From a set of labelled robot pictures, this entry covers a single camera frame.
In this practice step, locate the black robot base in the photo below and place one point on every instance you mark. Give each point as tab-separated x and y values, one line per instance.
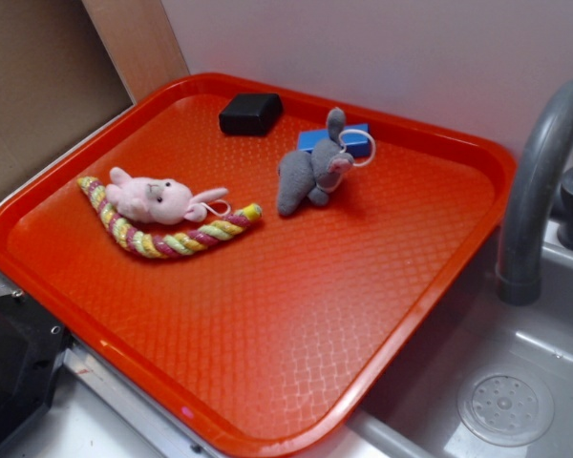
32	347

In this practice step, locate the red plastic tray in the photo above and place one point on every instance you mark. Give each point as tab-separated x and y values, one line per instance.
263	344

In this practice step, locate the gray plush bunny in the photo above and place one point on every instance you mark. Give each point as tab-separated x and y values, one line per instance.
314	175

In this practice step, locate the blue rectangular block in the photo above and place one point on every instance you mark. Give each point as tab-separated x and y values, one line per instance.
356	140

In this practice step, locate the black rectangular block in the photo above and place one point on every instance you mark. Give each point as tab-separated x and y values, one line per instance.
250	114

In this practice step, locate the pink plush bunny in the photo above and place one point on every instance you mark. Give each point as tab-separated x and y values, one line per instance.
164	201

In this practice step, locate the gray toy sink basin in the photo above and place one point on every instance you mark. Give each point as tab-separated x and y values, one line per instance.
481	378

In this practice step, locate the brown cardboard panel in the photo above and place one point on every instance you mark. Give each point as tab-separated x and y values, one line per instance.
68	67

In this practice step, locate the gray plastic faucet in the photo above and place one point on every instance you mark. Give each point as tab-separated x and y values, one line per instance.
547	154

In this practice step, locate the multicolour twisted rope toy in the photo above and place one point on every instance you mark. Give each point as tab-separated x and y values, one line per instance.
171	246

